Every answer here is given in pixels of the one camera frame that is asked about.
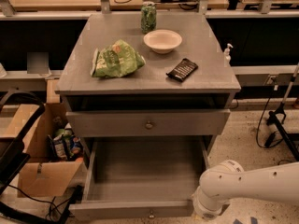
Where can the black snack bar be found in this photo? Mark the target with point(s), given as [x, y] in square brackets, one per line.
[182, 70]

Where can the green soda can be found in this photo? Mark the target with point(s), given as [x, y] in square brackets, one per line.
[148, 17]

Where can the black chair frame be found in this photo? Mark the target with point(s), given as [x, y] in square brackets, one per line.
[12, 159]

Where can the white pump bottle right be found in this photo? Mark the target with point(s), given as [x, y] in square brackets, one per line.
[227, 52]

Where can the snack bags in box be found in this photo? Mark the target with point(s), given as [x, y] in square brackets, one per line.
[65, 145]

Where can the white bowl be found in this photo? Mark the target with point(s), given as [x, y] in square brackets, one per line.
[162, 41]

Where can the cardboard box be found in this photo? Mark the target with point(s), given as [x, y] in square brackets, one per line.
[43, 175]

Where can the grey drawer cabinet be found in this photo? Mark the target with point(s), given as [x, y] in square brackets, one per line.
[212, 86]

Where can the grey top drawer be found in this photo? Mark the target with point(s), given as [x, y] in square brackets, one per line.
[129, 123]

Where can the grey drawer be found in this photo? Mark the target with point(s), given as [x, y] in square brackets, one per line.
[129, 123]
[151, 177]

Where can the green chip bag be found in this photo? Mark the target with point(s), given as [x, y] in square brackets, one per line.
[117, 60]

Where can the black tripod stand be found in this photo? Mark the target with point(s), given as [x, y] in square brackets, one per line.
[278, 116]

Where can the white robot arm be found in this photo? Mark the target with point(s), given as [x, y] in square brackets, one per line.
[228, 180]

